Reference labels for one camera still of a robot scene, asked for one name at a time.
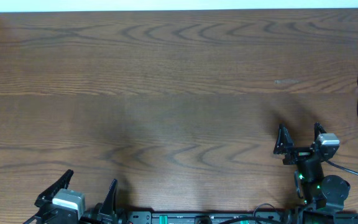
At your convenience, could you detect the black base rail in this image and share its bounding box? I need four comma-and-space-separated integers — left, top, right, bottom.
117, 210, 358, 224

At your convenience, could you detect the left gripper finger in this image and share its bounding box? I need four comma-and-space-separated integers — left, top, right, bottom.
34, 169, 74, 207
99, 179, 117, 215

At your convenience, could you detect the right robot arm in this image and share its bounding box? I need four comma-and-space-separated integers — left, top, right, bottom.
273, 123, 350, 223

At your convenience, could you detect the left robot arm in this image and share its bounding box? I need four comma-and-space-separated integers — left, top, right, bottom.
26, 169, 126, 224

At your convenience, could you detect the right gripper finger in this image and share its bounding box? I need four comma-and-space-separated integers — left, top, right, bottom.
314, 122, 326, 141
273, 124, 294, 154

